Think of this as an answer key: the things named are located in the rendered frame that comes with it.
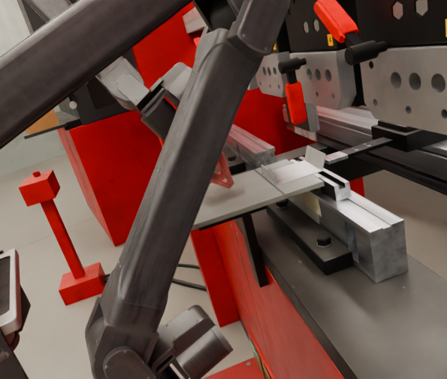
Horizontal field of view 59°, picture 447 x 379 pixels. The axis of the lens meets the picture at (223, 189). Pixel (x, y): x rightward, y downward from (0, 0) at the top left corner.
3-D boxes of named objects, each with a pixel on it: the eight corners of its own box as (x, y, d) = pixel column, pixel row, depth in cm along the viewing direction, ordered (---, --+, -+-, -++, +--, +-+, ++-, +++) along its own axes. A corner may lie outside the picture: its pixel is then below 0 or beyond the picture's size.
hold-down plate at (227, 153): (211, 155, 154) (209, 147, 153) (224, 150, 155) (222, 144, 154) (231, 175, 126) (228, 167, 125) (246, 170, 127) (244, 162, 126)
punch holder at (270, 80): (258, 92, 84) (241, 10, 78) (294, 81, 86) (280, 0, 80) (285, 98, 71) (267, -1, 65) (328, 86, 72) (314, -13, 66)
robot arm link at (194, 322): (86, 323, 46) (96, 367, 38) (167, 262, 48) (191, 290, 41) (143, 386, 50) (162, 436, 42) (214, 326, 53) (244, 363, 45)
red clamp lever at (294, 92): (288, 125, 62) (276, 62, 58) (312, 117, 62) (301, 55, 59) (293, 126, 60) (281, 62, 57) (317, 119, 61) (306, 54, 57)
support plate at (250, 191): (176, 198, 86) (175, 194, 86) (287, 162, 90) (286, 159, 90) (189, 231, 70) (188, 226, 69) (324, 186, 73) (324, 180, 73)
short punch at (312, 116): (291, 134, 84) (282, 89, 80) (299, 131, 84) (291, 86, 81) (312, 143, 74) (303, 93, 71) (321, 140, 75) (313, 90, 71)
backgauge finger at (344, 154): (312, 161, 88) (309, 140, 87) (413, 128, 92) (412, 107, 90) (339, 175, 77) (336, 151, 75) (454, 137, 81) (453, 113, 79)
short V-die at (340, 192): (291, 172, 89) (289, 160, 88) (303, 168, 90) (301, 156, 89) (336, 201, 71) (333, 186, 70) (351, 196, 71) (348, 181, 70)
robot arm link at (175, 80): (120, 98, 75) (111, 83, 66) (161, 54, 76) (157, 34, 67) (167, 139, 75) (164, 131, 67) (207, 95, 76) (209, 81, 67)
